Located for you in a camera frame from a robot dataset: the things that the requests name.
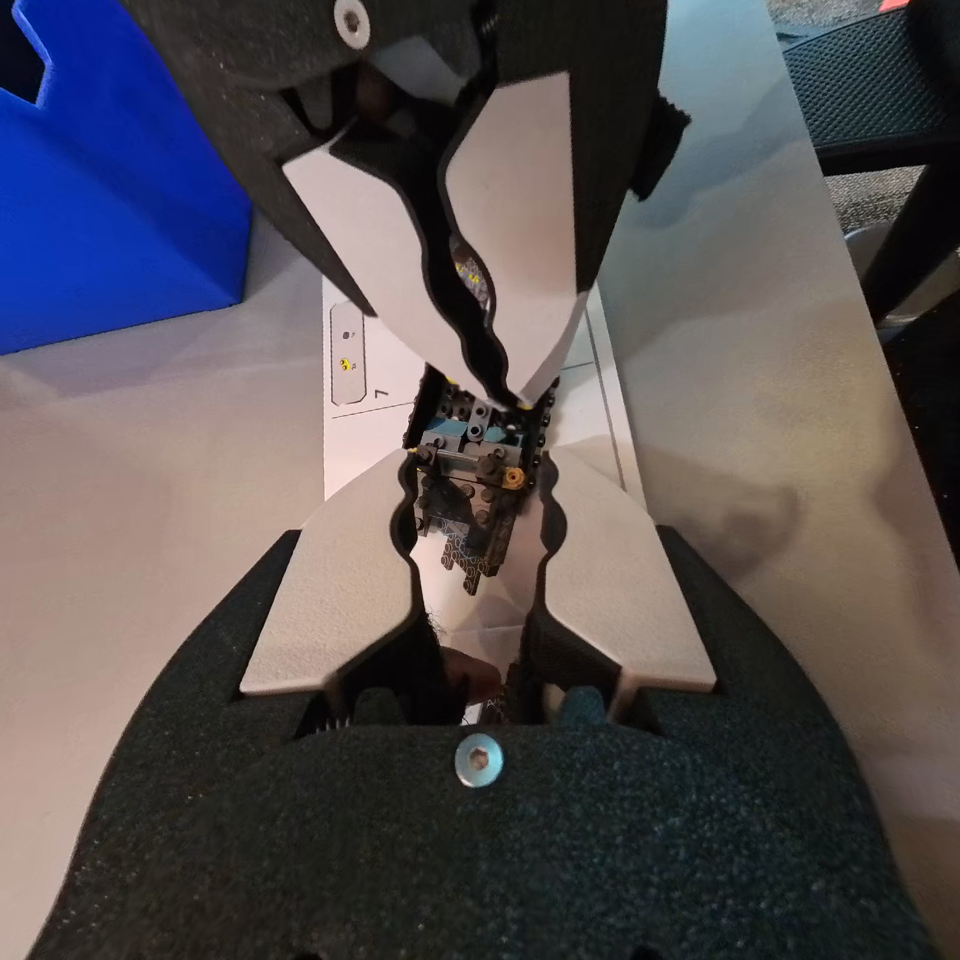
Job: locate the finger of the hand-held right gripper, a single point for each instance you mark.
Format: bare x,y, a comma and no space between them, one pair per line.
525,210
360,225

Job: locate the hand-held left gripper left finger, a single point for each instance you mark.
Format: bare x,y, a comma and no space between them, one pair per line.
337,592

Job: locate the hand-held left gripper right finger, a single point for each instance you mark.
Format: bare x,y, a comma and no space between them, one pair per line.
630,592

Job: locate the black lego model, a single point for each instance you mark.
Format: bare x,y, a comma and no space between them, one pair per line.
450,480

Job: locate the white instruction booklet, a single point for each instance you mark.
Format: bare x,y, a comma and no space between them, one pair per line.
352,450

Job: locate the large blue plastic bin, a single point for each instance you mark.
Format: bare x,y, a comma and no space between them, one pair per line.
112,187

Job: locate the black chair armrest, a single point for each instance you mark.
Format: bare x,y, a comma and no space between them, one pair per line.
877,82

